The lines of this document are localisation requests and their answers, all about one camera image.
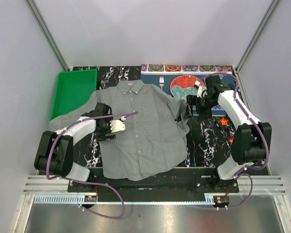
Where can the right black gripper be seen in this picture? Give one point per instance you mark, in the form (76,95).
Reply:
(202,115)

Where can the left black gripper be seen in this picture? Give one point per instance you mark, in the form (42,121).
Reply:
(101,136)

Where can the grey button shirt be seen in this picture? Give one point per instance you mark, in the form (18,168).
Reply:
(154,140)

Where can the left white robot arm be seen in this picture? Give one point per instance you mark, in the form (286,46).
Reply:
(55,151)

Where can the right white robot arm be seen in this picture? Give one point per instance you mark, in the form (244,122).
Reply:
(251,144)

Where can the far orange flower brooch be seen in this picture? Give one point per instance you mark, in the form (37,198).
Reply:
(224,122)

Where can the orange flower brooch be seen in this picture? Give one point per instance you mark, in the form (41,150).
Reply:
(231,140)
(224,122)

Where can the near orange flower brooch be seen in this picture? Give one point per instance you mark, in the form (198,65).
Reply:
(231,140)

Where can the red and teal plate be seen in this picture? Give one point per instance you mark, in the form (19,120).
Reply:
(183,85)

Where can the blue patterned placemat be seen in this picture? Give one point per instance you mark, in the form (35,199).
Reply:
(151,73)

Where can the silver fork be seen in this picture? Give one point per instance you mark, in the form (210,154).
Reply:
(161,82)

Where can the green plastic bin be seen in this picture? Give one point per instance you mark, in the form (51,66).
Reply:
(73,89)

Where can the clear drinking glass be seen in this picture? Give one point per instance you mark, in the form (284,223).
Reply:
(221,71)

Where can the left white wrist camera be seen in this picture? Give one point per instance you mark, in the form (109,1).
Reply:
(117,125)

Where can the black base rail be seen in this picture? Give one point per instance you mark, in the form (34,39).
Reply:
(188,178)

